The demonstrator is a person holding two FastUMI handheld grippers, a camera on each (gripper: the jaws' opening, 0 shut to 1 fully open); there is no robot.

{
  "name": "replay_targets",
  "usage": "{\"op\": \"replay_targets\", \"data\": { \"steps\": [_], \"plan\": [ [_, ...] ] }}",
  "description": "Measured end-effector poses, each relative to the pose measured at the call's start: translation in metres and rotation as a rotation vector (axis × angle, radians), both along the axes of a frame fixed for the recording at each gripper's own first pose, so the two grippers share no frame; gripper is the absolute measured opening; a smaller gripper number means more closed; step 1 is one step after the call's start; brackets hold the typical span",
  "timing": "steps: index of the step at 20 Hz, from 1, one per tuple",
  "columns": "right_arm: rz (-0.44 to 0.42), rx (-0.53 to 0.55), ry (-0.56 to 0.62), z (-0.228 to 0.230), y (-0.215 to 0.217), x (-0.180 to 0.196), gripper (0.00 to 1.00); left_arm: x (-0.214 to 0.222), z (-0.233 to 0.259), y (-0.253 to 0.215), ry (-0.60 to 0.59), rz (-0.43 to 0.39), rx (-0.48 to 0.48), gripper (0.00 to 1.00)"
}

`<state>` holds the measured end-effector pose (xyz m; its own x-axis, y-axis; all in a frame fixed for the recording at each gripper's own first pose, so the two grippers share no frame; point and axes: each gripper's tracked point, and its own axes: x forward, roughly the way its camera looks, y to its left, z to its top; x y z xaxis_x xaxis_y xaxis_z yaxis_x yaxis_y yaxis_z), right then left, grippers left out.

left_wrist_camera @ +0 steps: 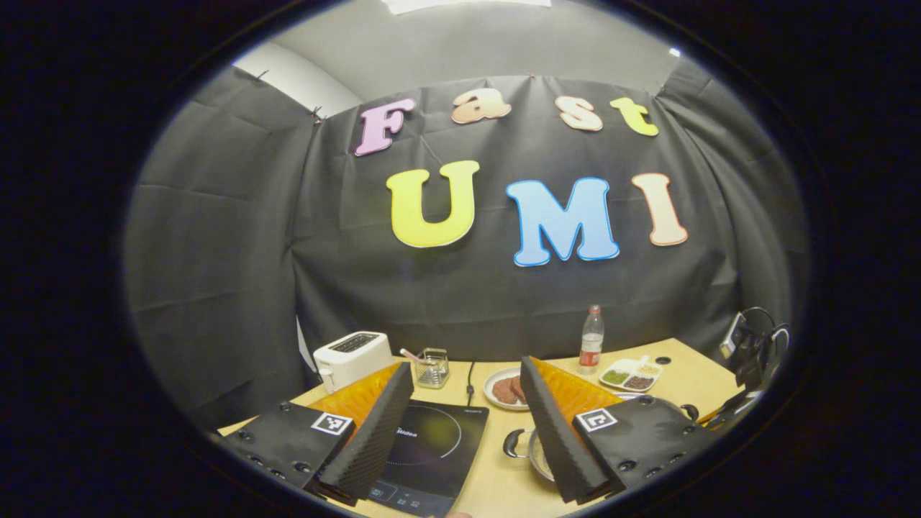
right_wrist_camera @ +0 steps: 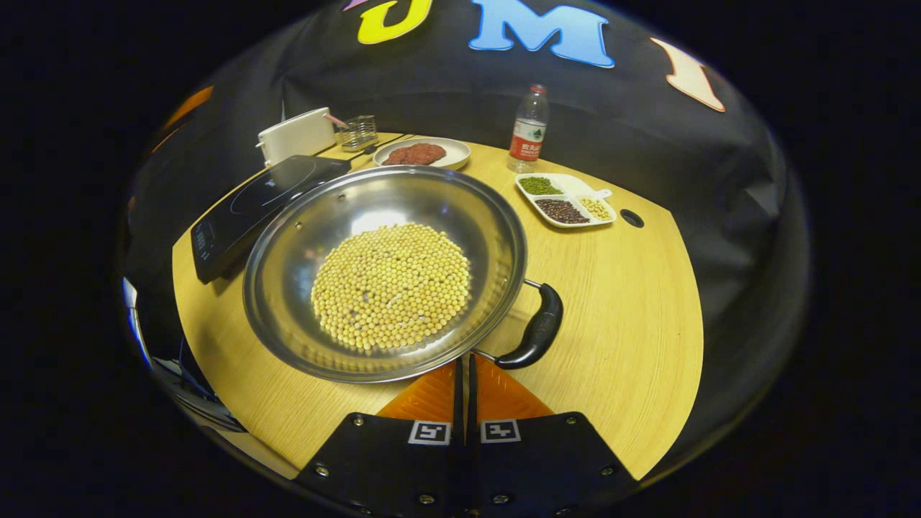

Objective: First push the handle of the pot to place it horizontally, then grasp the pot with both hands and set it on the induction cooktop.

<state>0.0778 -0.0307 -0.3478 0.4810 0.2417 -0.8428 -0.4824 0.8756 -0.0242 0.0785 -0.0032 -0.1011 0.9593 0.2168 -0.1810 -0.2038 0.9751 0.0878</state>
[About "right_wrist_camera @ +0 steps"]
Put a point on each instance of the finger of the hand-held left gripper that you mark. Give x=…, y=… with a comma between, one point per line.
x=191, y=106

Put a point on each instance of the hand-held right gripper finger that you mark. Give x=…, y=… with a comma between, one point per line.
x=472, y=414
x=459, y=414

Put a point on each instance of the black induction cooktop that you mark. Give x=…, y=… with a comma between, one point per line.
x=252, y=201

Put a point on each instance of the yellow soybeans in pot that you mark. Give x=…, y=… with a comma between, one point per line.
x=392, y=288

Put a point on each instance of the white toaster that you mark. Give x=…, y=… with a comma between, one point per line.
x=295, y=137

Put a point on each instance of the pink stick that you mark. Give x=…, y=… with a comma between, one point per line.
x=335, y=120

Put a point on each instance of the dark red beans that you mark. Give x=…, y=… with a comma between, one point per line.
x=561, y=211

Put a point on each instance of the brown cooked meat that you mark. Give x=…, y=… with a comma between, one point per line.
x=417, y=154

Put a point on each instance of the green mung beans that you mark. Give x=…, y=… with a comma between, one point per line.
x=540, y=186

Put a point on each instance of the small heap of soybeans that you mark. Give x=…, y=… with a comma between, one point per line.
x=596, y=208

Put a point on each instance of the white divided dish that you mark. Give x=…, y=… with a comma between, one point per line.
x=573, y=185

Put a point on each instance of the round white plate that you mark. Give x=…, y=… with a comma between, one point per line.
x=458, y=152

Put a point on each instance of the clear plastic water bottle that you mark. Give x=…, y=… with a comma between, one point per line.
x=527, y=137

